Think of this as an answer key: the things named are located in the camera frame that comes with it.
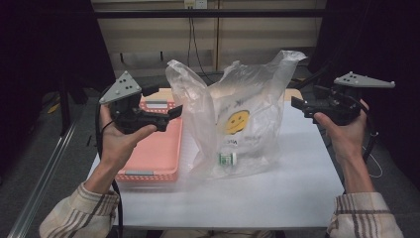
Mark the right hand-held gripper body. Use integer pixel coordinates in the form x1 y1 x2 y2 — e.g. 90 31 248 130
303 70 396 127

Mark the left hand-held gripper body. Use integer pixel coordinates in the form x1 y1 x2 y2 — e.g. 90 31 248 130
98 70 170 135

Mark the pink perforated plastic basket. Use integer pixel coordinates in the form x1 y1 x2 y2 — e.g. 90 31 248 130
115 97 184 183

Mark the clear smiley print plastic bag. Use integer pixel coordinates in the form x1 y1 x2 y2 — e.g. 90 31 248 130
164 49 308 181

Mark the small green white packet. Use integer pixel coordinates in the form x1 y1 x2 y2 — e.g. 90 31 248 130
217 152 238 167

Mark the person's left hand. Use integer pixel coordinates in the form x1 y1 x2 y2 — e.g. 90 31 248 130
98 104 158 170

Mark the person's right hand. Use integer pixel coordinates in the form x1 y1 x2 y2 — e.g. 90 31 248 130
313 98 369 163

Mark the black metal stand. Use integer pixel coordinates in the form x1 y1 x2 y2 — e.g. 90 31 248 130
58 75 73 137

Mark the black horizontal shelf bar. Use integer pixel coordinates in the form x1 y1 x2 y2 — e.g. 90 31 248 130
93 8 329 19

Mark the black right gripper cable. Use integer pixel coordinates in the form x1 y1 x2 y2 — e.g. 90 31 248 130
358 98 379 164

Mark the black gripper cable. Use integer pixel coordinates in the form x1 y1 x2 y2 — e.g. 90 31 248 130
94 84 125 238
358 98 379 164

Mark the black hanging wall cable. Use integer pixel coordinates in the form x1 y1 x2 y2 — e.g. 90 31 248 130
186 16 216 84

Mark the thin white cable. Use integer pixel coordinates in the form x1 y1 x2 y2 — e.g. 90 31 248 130
362 145 384 179

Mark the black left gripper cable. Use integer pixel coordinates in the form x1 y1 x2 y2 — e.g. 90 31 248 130
94 84 125 238

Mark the white wall socket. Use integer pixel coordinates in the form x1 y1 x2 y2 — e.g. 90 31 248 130
183 0 209 10

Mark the metal floor rail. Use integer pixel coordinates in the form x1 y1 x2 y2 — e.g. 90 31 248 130
6 122 81 238

